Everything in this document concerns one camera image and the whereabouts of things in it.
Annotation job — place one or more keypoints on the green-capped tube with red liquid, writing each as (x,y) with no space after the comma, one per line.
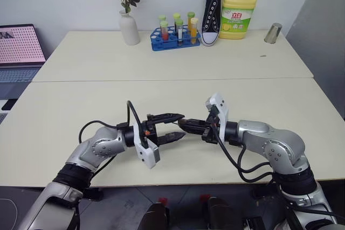
(164,32)

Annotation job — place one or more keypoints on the black table bracket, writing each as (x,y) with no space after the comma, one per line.
(262,193)
(94,193)

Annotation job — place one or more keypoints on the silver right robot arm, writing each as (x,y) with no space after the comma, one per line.
(280,143)

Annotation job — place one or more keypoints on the green-capped tube with dark liquid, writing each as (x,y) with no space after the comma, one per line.
(176,17)

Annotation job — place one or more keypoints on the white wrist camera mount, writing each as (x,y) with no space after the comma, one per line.
(222,108)
(147,152)

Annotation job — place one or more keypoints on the black canvas sneaker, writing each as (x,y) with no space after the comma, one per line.
(211,12)

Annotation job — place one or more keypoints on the blue test tube rack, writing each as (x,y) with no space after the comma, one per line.
(172,44)

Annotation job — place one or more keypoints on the green-capped tube with white liquid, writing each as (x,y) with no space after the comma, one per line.
(179,33)

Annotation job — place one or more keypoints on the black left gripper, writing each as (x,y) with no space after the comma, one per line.
(150,131)

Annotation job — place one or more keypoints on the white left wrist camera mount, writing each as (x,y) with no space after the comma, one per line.
(147,152)

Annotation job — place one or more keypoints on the green-capped test tube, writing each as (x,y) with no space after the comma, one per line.
(161,17)

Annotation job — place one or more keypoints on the white ceramic vase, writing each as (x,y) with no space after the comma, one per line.
(129,29)

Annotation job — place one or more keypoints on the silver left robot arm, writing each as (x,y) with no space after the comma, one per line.
(102,146)

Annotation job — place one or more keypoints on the yellow-capped tube with orange liquid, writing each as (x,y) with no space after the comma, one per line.
(194,32)

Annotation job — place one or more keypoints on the dark rounded shape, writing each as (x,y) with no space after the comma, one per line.
(155,216)
(221,214)

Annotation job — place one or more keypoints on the silver metal cup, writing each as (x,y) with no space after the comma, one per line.
(273,33)

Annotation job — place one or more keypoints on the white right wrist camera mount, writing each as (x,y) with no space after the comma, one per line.
(222,108)

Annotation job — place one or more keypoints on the grey open laptop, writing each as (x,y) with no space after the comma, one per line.
(19,49)

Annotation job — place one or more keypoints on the green-capped tube with orange liquid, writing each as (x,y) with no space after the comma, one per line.
(190,22)

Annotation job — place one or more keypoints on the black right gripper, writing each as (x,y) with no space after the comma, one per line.
(208,130)

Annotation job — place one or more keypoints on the yellow detergent pump bottle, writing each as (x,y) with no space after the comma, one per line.
(237,9)

